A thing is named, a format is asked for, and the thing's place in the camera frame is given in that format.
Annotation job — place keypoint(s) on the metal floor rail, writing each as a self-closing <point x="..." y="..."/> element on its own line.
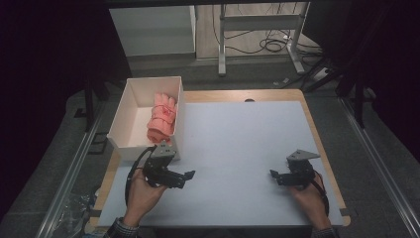
<point x="71" y="178"/>
<point x="379" y="165"/>

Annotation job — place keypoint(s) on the dark stand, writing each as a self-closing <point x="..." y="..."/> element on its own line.
<point x="88" y="102"/>
<point x="359" y="99"/>

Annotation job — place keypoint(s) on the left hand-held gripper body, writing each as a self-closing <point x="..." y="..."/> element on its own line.
<point x="158" y="172"/>

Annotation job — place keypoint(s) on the pink glove with red print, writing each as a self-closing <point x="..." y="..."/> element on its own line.
<point x="163" y="115"/>

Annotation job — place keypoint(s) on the person's right hand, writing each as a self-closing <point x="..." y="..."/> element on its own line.
<point x="312" y="201"/>

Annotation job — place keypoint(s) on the person's left hand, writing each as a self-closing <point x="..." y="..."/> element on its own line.
<point x="142" y="198"/>

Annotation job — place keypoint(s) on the light blue table mat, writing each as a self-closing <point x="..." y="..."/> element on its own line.
<point x="231" y="165"/>

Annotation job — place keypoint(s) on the white power strip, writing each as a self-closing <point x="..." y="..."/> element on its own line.
<point x="321" y="74"/>

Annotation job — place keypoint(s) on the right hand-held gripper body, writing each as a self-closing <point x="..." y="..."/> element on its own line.
<point x="300" y="173"/>

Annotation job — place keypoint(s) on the clear plastic bag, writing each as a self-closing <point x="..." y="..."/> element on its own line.
<point x="77" y="211"/>

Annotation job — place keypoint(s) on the white cardboard box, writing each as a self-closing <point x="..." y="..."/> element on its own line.
<point x="132" y="115"/>

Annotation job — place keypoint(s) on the white cabinet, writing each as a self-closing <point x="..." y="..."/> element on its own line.
<point x="152" y="29"/>

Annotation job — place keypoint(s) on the grey metal desk frame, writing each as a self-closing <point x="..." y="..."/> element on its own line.
<point x="261" y="22"/>

